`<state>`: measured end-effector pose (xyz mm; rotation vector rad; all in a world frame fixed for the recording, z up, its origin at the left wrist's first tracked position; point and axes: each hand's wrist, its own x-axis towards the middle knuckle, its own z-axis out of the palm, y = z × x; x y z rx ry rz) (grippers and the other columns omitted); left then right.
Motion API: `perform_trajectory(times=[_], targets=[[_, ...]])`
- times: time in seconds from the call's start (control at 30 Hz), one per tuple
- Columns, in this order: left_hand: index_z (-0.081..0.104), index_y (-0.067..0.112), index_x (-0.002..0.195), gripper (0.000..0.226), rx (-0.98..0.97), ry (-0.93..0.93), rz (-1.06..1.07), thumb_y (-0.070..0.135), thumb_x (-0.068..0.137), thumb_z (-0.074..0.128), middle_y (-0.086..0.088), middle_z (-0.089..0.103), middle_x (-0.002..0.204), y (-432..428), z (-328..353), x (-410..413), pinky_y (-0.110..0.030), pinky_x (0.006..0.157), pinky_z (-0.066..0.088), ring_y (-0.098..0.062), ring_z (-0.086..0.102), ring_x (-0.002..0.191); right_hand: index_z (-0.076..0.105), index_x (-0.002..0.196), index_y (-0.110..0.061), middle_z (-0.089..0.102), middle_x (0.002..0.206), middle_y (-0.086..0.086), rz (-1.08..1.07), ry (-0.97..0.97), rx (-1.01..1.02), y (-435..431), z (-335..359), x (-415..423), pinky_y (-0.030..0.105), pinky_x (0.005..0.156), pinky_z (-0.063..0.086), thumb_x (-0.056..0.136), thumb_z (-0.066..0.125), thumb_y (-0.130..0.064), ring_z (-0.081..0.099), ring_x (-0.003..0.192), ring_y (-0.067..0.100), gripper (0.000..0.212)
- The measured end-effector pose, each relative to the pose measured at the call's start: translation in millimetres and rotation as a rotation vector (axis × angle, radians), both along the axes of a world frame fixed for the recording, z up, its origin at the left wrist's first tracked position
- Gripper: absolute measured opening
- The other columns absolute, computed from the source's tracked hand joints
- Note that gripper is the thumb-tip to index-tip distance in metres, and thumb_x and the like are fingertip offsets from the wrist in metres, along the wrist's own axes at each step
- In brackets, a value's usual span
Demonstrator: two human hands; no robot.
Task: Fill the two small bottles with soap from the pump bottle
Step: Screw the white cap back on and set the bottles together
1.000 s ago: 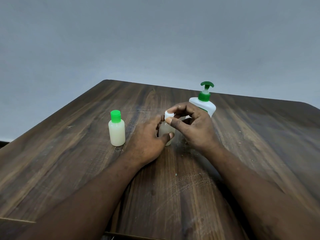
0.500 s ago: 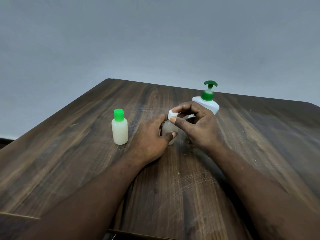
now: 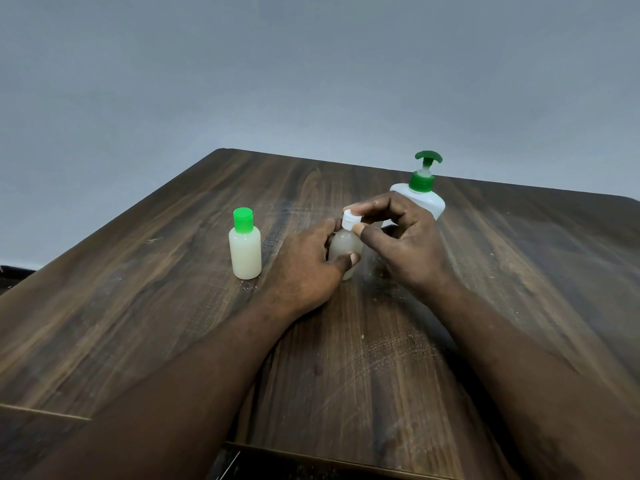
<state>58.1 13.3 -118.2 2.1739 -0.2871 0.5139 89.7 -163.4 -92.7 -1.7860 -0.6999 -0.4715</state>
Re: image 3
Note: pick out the person's left hand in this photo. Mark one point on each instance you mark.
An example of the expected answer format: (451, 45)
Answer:
(305, 274)

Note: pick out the person's right hand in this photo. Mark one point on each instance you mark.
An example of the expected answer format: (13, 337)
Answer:
(415, 254)

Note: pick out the small clear bottle white cap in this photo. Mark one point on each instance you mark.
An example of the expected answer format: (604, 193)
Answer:
(342, 244)

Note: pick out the white hand sanitizer pump bottle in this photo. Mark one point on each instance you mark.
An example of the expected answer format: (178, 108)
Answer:
(430, 199)

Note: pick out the small clear bottle green-capped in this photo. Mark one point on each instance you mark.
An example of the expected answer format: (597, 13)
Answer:
(245, 257)

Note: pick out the green bottle cap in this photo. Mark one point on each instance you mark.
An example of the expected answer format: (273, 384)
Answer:
(243, 219)

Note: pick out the person's left forearm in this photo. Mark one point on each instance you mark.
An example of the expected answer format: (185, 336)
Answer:
(165, 399)

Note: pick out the person's right forearm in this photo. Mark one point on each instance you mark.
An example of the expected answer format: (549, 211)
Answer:
(540, 379)

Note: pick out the black metal table frame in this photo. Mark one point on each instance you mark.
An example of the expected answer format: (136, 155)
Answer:
(230, 462)

